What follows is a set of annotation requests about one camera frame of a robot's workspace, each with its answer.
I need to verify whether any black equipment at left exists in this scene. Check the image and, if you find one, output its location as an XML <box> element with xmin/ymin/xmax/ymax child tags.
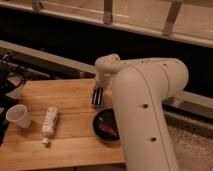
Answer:
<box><xmin>0</xmin><ymin>54</ymin><xmax>26</xmax><ymax>145</ymax></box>

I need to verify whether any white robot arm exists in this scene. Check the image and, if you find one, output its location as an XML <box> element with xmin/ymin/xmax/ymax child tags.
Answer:
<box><xmin>92</xmin><ymin>54</ymin><xmax>189</xmax><ymax>171</ymax></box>

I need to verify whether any white tube bottle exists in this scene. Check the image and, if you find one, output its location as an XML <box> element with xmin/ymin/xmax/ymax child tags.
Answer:
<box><xmin>42</xmin><ymin>106</ymin><xmax>58</xmax><ymax>146</ymax></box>

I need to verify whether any white plastic cup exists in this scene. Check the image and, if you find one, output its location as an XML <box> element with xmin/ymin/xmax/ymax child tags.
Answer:
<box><xmin>6</xmin><ymin>104</ymin><xmax>31</xmax><ymax>128</ymax></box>

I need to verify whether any red item on plate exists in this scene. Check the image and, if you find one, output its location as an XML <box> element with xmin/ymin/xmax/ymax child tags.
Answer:
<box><xmin>98</xmin><ymin>124</ymin><xmax>118</xmax><ymax>137</ymax></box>

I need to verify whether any black round plate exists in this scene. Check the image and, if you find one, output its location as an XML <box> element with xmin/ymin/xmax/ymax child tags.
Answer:
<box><xmin>93</xmin><ymin>108</ymin><xmax>120</xmax><ymax>141</ymax></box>

